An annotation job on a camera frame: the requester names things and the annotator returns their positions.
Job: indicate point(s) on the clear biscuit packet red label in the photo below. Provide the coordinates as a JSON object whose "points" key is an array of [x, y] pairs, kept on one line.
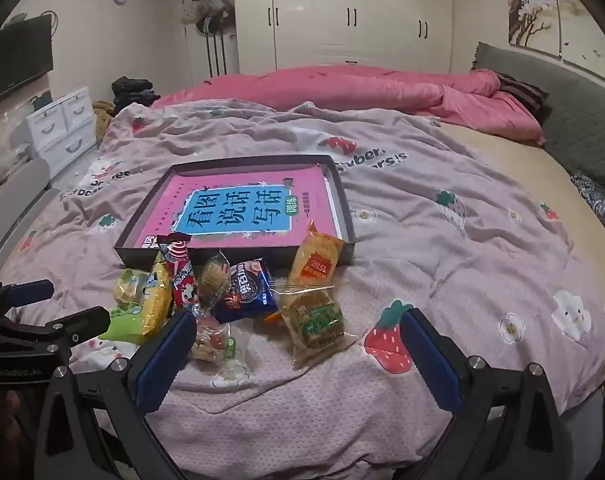
{"points": [[213, 340]]}

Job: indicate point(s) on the small yellow-green snack packet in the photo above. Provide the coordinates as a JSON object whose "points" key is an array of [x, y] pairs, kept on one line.
{"points": [[130, 287]]}

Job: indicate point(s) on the wall poster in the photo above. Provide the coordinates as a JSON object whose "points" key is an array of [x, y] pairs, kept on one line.
{"points": [[557, 5]]}

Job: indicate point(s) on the dark clothes pile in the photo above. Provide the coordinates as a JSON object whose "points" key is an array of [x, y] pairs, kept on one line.
{"points": [[132, 91]]}

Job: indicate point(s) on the white wardrobe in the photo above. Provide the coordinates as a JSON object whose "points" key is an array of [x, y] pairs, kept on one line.
{"points": [[342, 10]]}

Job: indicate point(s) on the blue cookie packet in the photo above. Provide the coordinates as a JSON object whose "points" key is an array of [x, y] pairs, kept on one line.
{"points": [[245, 290]]}

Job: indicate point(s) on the dark grey shallow box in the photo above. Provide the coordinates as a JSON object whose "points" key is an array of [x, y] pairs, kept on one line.
{"points": [[277, 256]]}

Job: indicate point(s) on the black television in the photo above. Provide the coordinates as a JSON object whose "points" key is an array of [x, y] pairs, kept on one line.
{"points": [[17, 60]]}

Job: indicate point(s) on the yellow snack packet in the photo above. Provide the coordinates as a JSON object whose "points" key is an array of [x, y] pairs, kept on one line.
{"points": [[157, 302]]}

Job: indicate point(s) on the pink quilt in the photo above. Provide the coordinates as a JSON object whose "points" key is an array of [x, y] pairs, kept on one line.
{"points": [[357, 90]]}

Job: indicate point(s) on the striped pillow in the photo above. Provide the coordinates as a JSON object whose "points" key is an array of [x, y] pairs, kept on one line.
{"points": [[525, 92]]}

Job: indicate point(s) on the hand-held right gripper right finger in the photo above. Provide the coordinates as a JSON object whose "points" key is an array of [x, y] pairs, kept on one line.
{"points": [[430, 360]]}

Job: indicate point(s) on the pink book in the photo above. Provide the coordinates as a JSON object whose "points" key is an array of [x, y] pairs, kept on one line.
{"points": [[232, 210]]}

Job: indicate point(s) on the beige bed sheet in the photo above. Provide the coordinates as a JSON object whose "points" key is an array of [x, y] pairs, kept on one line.
{"points": [[532, 175]]}

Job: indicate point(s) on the red striped snack packet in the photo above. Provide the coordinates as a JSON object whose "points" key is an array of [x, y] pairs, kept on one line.
{"points": [[182, 272]]}

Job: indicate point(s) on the clear brown biscuit packet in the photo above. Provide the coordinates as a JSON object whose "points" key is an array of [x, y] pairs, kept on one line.
{"points": [[213, 280]]}

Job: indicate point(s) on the hanging clothes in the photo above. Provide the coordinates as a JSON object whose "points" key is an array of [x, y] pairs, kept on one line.
{"points": [[213, 12]]}

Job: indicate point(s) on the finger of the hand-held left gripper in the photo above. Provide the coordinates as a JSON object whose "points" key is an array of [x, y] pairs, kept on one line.
{"points": [[30, 292], [82, 322]]}

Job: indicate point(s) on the strawberry print blanket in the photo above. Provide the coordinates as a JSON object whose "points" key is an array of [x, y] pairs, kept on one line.
{"points": [[457, 260]]}

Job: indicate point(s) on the clear round cake packet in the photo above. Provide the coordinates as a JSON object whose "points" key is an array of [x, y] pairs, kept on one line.
{"points": [[315, 317]]}

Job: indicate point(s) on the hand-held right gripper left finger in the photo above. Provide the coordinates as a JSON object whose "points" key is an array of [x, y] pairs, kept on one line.
{"points": [[165, 360]]}

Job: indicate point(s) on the white drawer unit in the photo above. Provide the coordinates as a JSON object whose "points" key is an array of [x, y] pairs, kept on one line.
{"points": [[62, 125]]}

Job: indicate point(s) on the dark patterned cloth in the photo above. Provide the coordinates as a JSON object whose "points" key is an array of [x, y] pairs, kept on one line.
{"points": [[600, 205]]}

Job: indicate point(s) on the grey headboard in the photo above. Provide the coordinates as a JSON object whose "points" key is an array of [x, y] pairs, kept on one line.
{"points": [[577, 110]]}

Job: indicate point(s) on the orange snack packet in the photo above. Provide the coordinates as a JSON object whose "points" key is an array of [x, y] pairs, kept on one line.
{"points": [[316, 257]]}

